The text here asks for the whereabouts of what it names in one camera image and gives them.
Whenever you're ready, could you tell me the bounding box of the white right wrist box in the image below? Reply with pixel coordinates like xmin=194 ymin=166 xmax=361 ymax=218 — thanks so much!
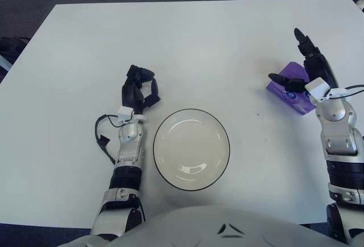
xmin=304 ymin=77 xmax=332 ymax=102

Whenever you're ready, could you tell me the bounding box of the white bar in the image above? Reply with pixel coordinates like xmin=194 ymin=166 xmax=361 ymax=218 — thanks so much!
xmin=0 ymin=55 xmax=13 ymax=73

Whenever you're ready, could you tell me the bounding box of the white plate with black rim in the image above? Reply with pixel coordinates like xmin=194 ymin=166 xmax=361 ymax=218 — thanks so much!
xmin=152 ymin=108 xmax=230 ymax=192

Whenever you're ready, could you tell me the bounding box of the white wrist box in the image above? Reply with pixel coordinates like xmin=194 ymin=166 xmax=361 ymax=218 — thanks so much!
xmin=304 ymin=77 xmax=332 ymax=102
xmin=117 ymin=106 xmax=135 ymax=122

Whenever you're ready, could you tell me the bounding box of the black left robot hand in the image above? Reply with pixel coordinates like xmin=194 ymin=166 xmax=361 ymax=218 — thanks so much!
xmin=121 ymin=64 xmax=162 ymax=116

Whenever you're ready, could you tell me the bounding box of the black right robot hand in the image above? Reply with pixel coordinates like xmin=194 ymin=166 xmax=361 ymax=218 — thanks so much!
xmin=268 ymin=27 xmax=340 ymax=100

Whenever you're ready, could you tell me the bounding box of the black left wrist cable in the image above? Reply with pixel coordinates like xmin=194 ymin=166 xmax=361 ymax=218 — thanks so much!
xmin=95 ymin=114 xmax=120 ymax=165

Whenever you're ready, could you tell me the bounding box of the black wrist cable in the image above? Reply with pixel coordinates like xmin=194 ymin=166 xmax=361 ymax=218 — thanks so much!
xmin=95 ymin=114 xmax=120 ymax=165
xmin=326 ymin=84 xmax=364 ymax=100

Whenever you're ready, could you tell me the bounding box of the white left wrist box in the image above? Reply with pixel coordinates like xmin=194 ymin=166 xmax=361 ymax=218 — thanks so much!
xmin=117 ymin=106 xmax=135 ymax=122

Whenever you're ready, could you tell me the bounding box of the grey robot torso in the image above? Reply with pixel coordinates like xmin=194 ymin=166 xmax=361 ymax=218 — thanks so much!
xmin=68 ymin=205 xmax=336 ymax=247

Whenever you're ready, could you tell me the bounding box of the black bag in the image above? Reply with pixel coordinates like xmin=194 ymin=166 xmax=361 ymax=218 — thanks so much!
xmin=0 ymin=36 xmax=31 ymax=56

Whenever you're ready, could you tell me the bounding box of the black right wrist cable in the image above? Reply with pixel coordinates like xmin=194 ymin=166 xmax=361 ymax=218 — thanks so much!
xmin=326 ymin=84 xmax=364 ymax=100

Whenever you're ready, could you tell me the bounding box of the purple tissue paper pack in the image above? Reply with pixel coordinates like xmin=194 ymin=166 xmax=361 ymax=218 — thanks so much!
xmin=266 ymin=61 xmax=316 ymax=116

